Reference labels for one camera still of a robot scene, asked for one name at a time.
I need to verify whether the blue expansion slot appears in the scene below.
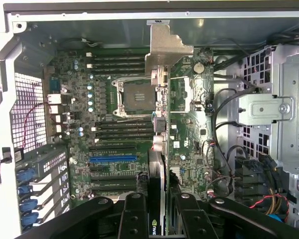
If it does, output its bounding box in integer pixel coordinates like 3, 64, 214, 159
88, 155, 138, 164

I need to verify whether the green motherboard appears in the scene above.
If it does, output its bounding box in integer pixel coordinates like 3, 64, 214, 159
43, 47, 215, 203

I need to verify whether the blue slot retention clip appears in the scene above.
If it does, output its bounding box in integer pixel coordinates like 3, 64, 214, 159
18, 198, 39, 212
16, 183, 34, 196
16, 168, 38, 182
19, 212, 40, 228

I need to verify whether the CPU socket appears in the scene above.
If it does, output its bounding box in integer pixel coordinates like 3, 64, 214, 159
111, 78, 158, 119

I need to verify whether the open metal socket cover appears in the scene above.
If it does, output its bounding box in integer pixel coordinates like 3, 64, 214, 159
169, 75, 193, 113

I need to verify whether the perforated metal drive cage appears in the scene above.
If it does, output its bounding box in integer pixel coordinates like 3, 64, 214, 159
235, 43, 299, 232

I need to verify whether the silver coin battery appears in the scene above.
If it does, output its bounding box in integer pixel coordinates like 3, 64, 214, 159
192, 62, 205, 75

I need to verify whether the dark grey open PC case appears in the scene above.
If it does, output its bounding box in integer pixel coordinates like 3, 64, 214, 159
0, 0, 299, 239

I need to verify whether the black power cable bundle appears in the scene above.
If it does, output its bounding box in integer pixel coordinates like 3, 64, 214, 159
233, 152, 298, 218

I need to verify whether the thin red wire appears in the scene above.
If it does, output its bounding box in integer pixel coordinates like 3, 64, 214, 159
23, 101, 52, 150

